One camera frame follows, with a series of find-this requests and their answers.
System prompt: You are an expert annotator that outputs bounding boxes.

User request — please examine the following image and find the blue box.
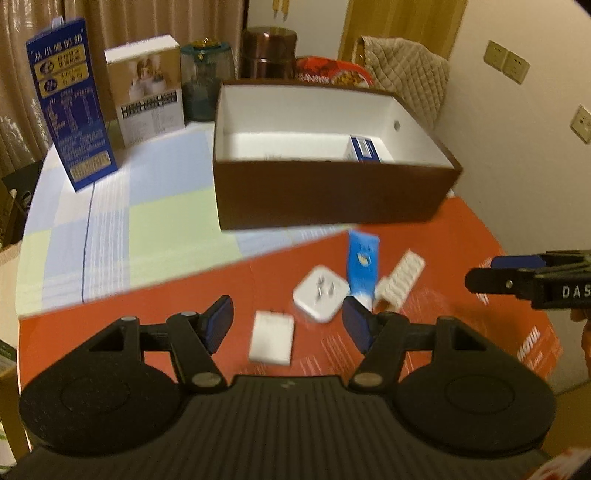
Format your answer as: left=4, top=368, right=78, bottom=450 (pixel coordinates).
left=344, top=134, right=395, bottom=162

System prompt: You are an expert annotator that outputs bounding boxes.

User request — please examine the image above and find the white ridged strip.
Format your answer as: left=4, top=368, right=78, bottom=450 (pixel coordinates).
left=375, top=249, right=426, bottom=311

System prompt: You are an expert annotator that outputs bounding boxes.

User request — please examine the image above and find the plain brown cardboard box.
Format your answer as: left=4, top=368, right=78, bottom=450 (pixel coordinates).
left=0, top=364, right=33, bottom=462

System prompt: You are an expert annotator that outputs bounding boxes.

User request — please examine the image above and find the person's right hand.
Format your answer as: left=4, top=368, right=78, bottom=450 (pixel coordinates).
left=570, top=308, right=591, bottom=342

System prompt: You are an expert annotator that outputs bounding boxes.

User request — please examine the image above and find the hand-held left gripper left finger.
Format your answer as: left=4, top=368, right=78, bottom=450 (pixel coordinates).
left=60, top=295, right=234, bottom=393

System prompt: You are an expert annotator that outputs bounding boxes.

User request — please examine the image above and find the blue cream tube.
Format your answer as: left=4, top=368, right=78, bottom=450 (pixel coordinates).
left=346, top=229, right=382, bottom=311

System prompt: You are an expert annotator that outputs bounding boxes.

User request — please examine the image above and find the green printed box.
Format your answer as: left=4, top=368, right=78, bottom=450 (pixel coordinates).
left=0, top=339, right=18, bottom=376

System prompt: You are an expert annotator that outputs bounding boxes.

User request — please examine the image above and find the small white box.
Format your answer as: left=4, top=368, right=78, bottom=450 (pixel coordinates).
left=248, top=310, right=296, bottom=367

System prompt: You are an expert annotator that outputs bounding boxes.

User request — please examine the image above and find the beige curtain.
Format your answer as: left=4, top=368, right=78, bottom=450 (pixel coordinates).
left=0, top=0, right=250, bottom=162

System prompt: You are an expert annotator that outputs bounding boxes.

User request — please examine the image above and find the white product box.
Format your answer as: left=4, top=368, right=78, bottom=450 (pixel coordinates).
left=104, top=34, right=186, bottom=148

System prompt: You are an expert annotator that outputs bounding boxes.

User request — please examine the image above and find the glass jar with green lid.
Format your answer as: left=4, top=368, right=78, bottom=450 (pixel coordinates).
left=180, top=39, right=236, bottom=123

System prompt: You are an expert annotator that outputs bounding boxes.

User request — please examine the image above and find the pastel checked tablecloth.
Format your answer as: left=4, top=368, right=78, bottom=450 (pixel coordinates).
left=16, top=117, right=358, bottom=319

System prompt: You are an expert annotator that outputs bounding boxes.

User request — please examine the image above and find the red white printed clothing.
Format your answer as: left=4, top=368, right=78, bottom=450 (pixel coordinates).
left=531, top=447, right=591, bottom=480

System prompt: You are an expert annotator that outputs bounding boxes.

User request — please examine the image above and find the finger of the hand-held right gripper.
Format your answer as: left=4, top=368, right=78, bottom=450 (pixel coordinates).
left=465, top=268, right=534, bottom=299
left=491, top=250, right=591, bottom=271

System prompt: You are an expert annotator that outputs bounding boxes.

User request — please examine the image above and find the white plug charger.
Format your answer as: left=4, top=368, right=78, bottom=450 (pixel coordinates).
left=293, top=264, right=352, bottom=324

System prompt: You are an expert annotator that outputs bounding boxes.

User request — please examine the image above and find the tall blue milk carton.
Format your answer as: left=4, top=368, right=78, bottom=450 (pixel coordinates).
left=25, top=16, right=118, bottom=192

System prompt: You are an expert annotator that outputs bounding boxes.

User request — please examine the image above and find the red snack bag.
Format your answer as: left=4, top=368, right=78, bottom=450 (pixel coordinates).
left=294, top=56, right=375, bottom=88

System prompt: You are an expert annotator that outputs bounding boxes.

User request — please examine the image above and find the brown metal canister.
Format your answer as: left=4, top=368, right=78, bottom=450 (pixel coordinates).
left=240, top=27, right=298, bottom=83

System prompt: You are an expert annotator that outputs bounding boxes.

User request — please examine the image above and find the beige wall socket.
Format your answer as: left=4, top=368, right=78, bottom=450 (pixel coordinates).
left=569, top=105, right=591, bottom=145
left=502, top=50, right=531, bottom=84
left=482, top=41, right=509, bottom=70

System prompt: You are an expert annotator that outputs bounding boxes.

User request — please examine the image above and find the wooden door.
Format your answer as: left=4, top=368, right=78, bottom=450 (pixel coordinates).
left=344, top=0, right=469, bottom=65

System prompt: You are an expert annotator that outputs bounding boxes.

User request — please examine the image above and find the red printed cardboard sheet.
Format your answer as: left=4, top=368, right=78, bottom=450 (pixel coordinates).
left=16, top=196, right=561, bottom=402

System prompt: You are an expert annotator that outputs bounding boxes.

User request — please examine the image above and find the black white shoe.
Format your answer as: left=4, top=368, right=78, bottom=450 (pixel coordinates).
left=2, top=161, right=44, bottom=222

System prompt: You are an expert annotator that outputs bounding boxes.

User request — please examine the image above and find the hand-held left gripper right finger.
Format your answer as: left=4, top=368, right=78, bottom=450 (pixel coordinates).
left=342, top=298, right=522, bottom=393

